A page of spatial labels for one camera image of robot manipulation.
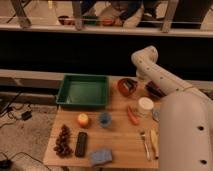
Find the red bowl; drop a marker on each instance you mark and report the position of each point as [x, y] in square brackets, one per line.
[122, 89]

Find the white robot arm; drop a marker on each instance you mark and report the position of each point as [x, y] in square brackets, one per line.
[185, 117]

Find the green plastic tray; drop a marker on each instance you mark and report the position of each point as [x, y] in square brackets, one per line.
[83, 91]

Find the blue cup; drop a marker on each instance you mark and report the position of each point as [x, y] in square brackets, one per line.
[104, 119]

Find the yellow red apple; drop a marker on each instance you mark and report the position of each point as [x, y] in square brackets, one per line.
[83, 120]

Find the orange carrot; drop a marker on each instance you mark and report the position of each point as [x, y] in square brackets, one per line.
[133, 119]

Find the white round container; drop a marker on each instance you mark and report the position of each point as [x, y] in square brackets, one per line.
[145, 105]

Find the dark brown wallet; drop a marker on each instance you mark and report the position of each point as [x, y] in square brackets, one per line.
[154, 90]

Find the blue white cloth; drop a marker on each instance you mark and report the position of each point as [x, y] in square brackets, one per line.
[155, 114]

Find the metal fork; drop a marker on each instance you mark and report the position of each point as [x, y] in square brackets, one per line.
[143, 137]

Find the black remote control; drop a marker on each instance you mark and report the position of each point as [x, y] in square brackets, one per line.
[81, 144]

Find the wooden knife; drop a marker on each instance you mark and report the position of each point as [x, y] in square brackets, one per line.
[154, 141]

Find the blue sponge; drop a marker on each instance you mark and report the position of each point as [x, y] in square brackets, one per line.
[100, 156]

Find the bunch of dark grapes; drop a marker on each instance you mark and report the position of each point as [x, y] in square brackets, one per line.
[62, 147]

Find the black power adapter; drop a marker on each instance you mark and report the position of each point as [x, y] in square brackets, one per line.
[26, 115]

